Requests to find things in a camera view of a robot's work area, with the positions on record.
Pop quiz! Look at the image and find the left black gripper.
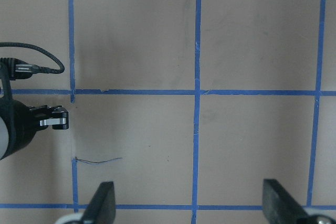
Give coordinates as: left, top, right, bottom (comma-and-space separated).
1, 97, 69, 159

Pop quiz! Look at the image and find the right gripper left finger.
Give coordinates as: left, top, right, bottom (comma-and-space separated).
76, 182, 116, 224

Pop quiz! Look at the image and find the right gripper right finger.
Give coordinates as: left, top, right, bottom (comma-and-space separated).
262, 179, 315, 224

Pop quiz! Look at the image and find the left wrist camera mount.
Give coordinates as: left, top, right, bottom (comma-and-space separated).
1, 42, 65, 81

